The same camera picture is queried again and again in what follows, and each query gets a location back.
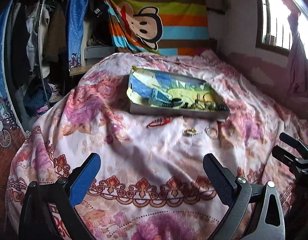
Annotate striped monkey blanket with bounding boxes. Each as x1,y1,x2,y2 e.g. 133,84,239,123
103,0,210,56

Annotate blue fabric wardrobe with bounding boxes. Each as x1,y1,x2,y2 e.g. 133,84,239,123
0,0,88,150

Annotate pink curtain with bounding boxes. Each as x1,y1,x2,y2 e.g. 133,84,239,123
281,0,308,96

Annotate gold chain bracelet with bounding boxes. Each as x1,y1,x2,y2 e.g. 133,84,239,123
182,127,203,138

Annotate painted cardboard tray box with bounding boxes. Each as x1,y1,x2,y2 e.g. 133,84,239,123
126,66,231,120

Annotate black bead bracelet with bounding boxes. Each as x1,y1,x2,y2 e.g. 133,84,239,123
209,102,231,113

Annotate red hair clip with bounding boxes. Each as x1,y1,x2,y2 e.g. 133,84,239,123
147,117,172,128

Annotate pink floral bed quilt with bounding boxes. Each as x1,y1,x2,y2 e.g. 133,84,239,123
6,50,308,239

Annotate silver metal hair claw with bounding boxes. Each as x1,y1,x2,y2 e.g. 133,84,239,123
194,93,217,112

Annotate clear bangle rings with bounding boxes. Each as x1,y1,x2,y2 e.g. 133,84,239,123
204,126,220,140

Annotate grey shelf box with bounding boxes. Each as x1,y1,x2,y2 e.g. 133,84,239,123
84,46,115,60

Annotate light blue hair claw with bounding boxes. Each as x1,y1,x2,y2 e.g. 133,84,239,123
148,88,183,108

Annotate window with bars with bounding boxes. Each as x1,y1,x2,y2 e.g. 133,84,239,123
257,0,308,59

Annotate hanging clothes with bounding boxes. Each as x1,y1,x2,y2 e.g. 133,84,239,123
4,0,69,117

